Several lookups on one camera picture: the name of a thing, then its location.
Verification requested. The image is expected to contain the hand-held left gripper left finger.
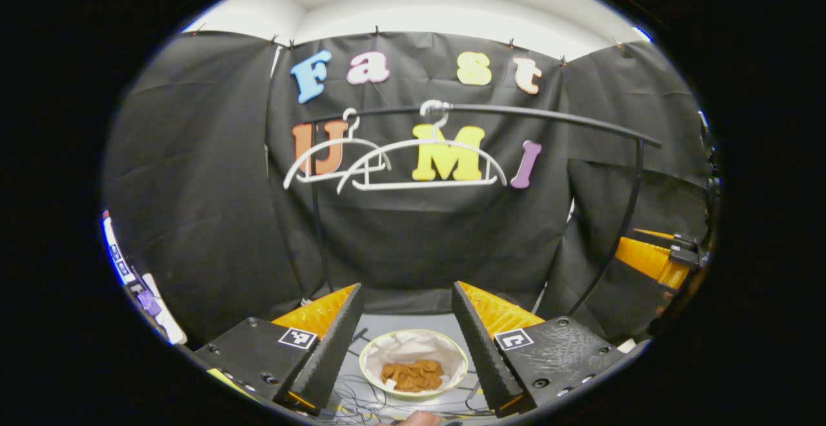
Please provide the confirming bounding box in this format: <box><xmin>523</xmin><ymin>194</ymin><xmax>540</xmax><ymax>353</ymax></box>
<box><xmin>194</xmin><ymin>283</ymin><xmax>365</xmax><ymax>416</ymax></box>

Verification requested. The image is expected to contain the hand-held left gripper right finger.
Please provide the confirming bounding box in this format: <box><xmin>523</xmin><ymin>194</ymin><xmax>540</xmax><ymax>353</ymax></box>
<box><xmin>450</xmin><ymin>280</ymin><xmax>627</xmax><ymax>418</ymax></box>

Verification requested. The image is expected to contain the round cream laundry hamper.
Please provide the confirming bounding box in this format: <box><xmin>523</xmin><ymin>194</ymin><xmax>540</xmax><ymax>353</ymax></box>
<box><xmin>359</xmin><ymin>329</ymin><xmax>469</xmax><ymax>401</ymax></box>

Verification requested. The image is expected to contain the black clothes rack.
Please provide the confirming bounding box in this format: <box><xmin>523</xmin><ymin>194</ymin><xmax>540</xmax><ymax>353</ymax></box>
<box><xmin>302</xmin><ymin>102</ymin><xmax>663</xmax><ymax>318</ymax></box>

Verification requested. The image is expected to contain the white plastic hanger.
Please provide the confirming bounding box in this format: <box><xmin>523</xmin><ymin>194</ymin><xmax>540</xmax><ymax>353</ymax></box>
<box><xmin>283</xmin><ymin>108</ymin><xmax>393</xmax><ymax>190</ymax></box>
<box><xmin>336</xmin><ymin>99</ymin><xmax>509</xmax><ymax>194</ymax></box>

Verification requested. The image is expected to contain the white bar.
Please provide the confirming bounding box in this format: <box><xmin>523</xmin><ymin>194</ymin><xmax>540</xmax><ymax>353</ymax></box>
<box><xmin>142</xmin><ymin>273</ymin><xmax>188</xmax><ymax>345</ymax></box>

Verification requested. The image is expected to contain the purple object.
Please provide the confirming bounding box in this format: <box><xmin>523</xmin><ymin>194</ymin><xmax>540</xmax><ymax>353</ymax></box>
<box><xmin>136</xmin><ymin>289</ymin><xmax>163</xmax><ymax>317</ymax></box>

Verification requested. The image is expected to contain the black backdrop cloth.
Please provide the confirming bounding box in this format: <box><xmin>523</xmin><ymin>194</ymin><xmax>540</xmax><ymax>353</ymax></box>
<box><xmin>103</xmin><ymin>29</ymin><xmax>714</xmax><ymax>349</ymax></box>

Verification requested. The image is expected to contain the white blue-edged panel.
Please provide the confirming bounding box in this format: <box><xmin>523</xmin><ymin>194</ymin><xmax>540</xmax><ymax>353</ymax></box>
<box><xmin>101</xmin><ymin>210</ymin><xmax>138</xmax><ymax>286</ymax></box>

